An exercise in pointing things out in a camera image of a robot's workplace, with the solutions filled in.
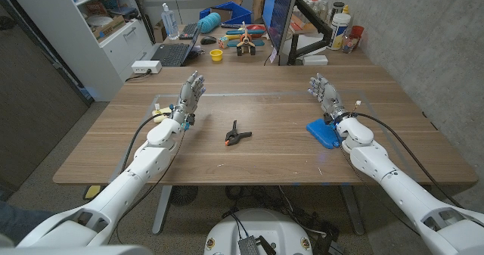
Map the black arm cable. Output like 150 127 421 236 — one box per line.
115 113 187 244
351 112 464 210

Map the clear hand sanitizer bottle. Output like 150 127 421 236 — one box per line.
161 2 180 41

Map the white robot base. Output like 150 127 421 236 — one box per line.
203 208 314 255

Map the computer monitor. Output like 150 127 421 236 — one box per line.
261 0 300 55

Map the white shelf cabinet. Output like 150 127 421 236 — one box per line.
3 0 156 103

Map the yellow sponge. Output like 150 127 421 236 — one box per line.
153 105 174 124

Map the red bowl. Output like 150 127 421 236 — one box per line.
247 23 268 37

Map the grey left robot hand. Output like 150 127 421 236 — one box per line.
172 70 207 126

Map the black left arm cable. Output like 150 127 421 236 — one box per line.
115 113 187 244

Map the teal yarn ball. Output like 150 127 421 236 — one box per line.
197 12 222 35

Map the white wipes canister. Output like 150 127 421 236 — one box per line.
327 12 352 51

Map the small white box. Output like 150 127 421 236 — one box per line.
302 54 329 67

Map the blue plastic bin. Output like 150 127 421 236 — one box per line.
199 1 253 26

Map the black round fan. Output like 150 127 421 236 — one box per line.
169 185 199 207

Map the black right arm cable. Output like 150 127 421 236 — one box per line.
351 112 464 210

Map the person leg in jeans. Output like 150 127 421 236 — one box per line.
0 200 54 244

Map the cardboard box on shelf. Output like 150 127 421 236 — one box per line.
92 15 126 40

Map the black laptop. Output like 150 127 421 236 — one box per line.
150 27 201 67

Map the dark lidded bottle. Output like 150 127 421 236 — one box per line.
330 1 346 21

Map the white power strip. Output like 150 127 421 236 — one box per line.
131 60 163 75

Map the black keyboard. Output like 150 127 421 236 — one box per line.
178 22 199 41

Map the black spring clip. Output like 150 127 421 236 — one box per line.
225 120 253 147

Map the wooden toy airplane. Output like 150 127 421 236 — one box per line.
225 21 266 57

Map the grey table leg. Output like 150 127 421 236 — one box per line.
151 185 173 236
340 185 366 236

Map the yellow floor pad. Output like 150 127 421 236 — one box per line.
82 184 102 201

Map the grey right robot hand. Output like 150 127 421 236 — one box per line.
308 73 349 123

